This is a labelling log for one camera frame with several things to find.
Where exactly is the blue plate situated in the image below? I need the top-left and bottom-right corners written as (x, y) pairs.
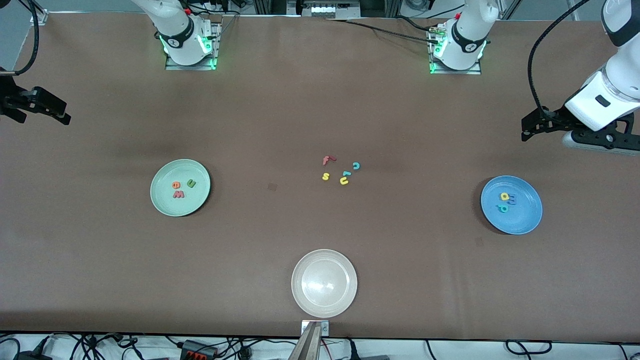
top-left (480, 175), bottom-right (543, 235)

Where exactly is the light green plate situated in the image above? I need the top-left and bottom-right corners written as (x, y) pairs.
top-left (150, 159), bottom-right (211, 217)

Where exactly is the grey control box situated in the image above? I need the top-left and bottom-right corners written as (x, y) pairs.
top-left (287, 0), bottom-right (362, 20)

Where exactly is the beige plate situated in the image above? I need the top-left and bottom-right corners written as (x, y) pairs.
top-left (291, 249), bottom-right (358, 318)

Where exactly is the black orange power strip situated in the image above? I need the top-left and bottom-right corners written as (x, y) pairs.
top-left (180, 340), bottom-right (219, 360)

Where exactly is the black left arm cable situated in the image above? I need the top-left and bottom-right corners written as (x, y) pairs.
top-left (528, 0), bottom-right (592, 115)

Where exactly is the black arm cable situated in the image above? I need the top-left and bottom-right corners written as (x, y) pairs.
top-left (528, 0), bottom-right (592, 115)
top-left (14, 0), bottom-right (41, 76)

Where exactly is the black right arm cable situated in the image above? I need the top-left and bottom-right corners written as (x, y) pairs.
top-left (14, 0), bottom-right (41, 76)

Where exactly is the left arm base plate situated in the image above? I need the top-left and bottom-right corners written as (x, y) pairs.
top-left (428, 25), bottom-right (482, 76)

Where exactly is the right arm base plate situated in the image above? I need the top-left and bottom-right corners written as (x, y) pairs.
top-left (165, 20), bottom-right (221, 71)

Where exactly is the long black table cable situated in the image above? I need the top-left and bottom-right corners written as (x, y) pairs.
top-left (325, 18), bottom-right (441, 43)

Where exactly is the black looped cable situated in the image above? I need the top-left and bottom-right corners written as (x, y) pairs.
top-left (505, 340), bottom-right (553, 357)

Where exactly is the black cable bundle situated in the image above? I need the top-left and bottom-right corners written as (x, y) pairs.
top-left (0, 332), bottom-right (151, 360)

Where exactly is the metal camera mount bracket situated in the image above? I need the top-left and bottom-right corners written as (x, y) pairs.
top-left (301, 320), bottom-right (330, 336)

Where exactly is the grey camera mount bar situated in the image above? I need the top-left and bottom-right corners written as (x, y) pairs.
top-left (289, 322), bottom-right (322, 360)

